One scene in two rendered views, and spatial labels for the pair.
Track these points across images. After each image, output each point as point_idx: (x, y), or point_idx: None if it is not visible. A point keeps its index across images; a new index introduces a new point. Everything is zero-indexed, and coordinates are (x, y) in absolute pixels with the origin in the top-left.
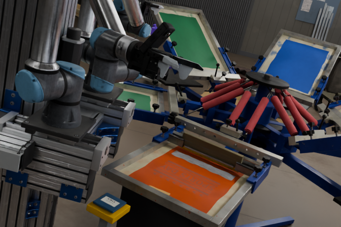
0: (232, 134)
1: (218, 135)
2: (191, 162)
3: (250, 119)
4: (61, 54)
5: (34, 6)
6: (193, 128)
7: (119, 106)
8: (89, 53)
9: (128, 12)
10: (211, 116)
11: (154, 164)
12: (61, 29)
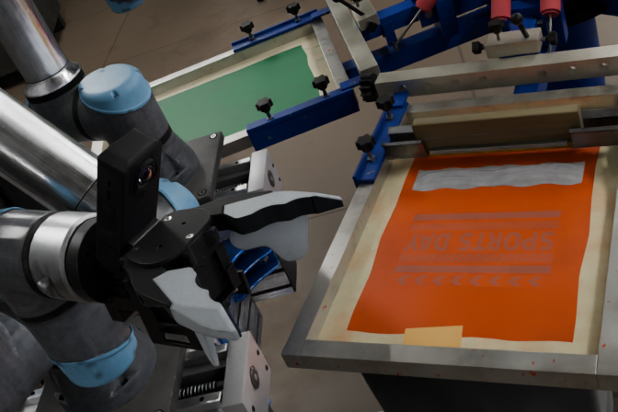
0: (520, 50)
1: (492, 72)
2: (466, 186)
3: None
4: (13, 202)
5: None
6: (426, 85)
7: (234, 188)
8: (87, 123)
9: None
10: (450, 17)
11: (390, 252)
12: None
